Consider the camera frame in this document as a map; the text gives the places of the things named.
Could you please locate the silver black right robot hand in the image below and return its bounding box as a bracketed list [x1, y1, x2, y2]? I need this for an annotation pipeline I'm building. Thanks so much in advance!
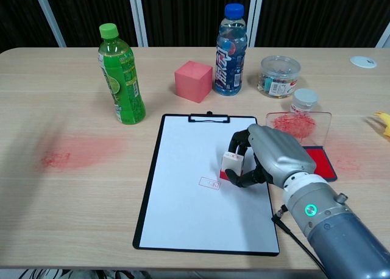
[227, 123, 317, 189]

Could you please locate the white red stamp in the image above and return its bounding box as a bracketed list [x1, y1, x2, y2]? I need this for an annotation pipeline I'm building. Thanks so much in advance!
[219, 151, 244, 181]

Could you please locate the red ink pad clear lid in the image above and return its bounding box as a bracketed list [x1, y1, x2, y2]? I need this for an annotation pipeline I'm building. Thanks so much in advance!
[265, 110, 338, 182]

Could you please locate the small jar grey lid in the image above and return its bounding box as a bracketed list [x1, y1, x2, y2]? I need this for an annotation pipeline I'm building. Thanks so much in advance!
[289, 88, 319, 113]

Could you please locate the clear jar of coloured clips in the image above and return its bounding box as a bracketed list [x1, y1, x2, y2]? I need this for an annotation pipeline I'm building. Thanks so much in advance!
[258, 55, 302, 99]

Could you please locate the white paper sheet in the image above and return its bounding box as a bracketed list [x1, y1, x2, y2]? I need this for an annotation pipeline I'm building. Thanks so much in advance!
[138, 116, 280, 253]

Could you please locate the blue cap drink bottle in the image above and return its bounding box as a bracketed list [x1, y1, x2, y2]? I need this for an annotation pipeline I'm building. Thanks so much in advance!
[213, 3, 247, 97]

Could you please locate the yellow rubber chicken toy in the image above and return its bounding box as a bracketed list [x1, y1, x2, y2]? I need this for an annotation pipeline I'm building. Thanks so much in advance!
[374, 110, 390, 138]

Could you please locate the pink foam cube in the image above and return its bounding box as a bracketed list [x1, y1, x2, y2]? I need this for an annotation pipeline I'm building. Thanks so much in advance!
[174, 60, 213, 104]

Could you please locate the black clipboard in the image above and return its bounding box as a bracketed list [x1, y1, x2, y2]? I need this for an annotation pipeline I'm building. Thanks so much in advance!
[132, 110, 280, 257]

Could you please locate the green drink bottle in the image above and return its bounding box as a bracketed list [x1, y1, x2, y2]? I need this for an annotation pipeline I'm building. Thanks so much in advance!
[97, 23, 146, 125]

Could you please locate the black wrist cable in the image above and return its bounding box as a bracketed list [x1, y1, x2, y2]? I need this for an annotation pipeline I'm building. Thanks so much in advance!
[271, 204, 328, 272]

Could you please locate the white round cable grommet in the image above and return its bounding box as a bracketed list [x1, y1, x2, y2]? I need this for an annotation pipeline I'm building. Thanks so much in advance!
[349, 55, 378, 69]

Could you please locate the white partition frame post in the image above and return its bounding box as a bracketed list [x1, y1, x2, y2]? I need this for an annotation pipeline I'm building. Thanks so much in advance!
[32, 0, 67, 48]
[376, 26, 390, 49]
[248, 0, 264, 48]
[127, 0, 149, 48]

